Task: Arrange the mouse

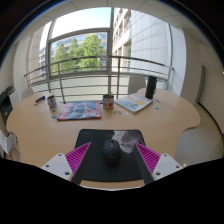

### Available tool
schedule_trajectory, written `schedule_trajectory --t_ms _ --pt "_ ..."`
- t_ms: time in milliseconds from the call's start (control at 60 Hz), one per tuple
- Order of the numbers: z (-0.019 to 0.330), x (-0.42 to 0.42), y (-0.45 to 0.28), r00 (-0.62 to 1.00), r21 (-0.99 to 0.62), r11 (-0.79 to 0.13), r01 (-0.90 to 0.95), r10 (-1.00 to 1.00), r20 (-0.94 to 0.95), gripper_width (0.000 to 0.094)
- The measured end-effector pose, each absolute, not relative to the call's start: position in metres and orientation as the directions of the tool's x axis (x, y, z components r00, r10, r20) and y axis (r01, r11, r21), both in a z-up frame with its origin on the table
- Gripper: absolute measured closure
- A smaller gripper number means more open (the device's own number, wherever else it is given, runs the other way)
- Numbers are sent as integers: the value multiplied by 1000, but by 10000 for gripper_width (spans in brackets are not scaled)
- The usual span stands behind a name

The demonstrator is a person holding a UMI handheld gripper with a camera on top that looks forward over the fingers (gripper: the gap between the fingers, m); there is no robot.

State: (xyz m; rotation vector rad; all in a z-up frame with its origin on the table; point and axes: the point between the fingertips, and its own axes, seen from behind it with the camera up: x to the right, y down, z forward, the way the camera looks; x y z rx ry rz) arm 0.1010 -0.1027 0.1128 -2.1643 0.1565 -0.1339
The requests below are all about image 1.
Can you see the small green-blue card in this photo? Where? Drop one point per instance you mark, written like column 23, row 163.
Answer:
column 54, row 116

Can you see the white can with red print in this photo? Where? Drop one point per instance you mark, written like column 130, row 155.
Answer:
column 52, row 102

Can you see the red magazine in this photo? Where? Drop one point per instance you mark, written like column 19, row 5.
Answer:
column 80, row 111

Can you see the small can with plant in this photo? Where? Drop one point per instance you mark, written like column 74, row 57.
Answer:
column 108, row 101

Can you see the light blue book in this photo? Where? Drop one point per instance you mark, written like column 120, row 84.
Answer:
column 135, row 102

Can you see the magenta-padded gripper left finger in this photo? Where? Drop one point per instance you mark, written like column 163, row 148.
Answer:
column 58, row 163

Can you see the black printed mouse pad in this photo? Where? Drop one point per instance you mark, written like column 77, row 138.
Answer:
column 95, row 138

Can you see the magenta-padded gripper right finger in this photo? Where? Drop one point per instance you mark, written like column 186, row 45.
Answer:
column 166, row 165

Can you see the black computer mouse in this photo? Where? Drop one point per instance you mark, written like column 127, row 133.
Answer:
column 112, row 152

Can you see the black and white printer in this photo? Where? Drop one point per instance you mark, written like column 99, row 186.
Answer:
column 6, row 105

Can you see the metal railing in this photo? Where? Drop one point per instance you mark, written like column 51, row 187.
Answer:
column 100, row 57

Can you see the white chair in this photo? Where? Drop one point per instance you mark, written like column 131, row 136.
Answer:
column 27, row 93
column 136, row 84
column 7, row 141

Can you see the black cylinder speaker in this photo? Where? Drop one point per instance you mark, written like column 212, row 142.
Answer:
column 150, row 87

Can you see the green tree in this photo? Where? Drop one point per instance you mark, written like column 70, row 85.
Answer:
column 86, row 50

